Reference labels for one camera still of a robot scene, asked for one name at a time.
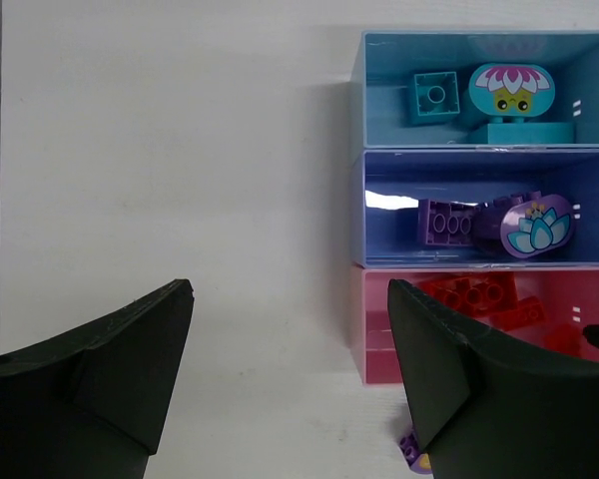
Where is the purple lotus lego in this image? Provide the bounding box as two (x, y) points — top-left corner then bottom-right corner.
(472, 191), (575, 259)

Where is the red slope lego brick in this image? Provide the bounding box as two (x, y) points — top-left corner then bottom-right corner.
(417, 272), (519, 318)

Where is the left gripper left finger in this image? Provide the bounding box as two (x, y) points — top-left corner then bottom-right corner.
(0, 279), (195, 479)

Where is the teal square lego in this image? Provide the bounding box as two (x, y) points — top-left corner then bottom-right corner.
(408, 71), (460, 126)

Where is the blue container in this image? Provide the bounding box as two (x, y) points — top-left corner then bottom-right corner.
(350, 30), (599, 152)

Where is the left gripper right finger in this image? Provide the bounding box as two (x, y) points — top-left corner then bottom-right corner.
(387, 279), (599, 478)

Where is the purple lego brick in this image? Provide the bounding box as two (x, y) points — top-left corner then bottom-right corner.
(417, 200), (476, 246)

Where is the teal flower face lego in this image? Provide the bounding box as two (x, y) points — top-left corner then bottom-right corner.
(460, 63), (575, 146)

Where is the purple butterfly lego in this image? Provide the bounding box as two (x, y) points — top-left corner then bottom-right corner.
(398, 431), (432, 475)

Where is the purple container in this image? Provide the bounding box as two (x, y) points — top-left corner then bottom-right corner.
(350, 149), (599, 268)

